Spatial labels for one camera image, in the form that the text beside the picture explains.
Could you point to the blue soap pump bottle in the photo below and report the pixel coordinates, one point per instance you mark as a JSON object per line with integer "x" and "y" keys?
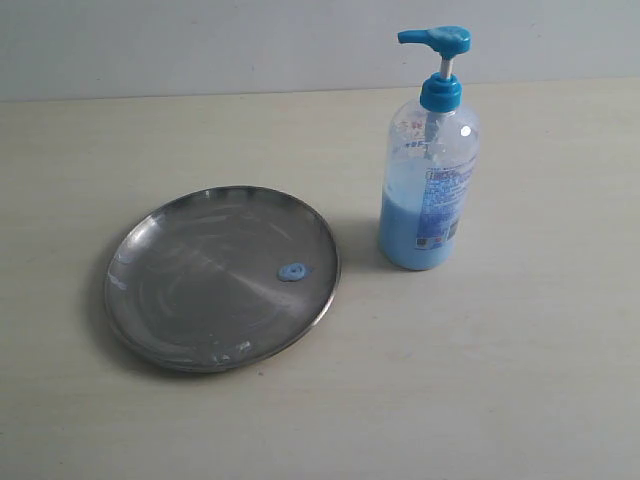
{"x": 433, "y": 143}

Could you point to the blue soap blob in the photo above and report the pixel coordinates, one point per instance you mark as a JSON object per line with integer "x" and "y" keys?
{"x": 294, "y": 272}

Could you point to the round steel plate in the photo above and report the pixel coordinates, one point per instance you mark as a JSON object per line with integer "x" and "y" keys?
{"x": 193, "y": 286}

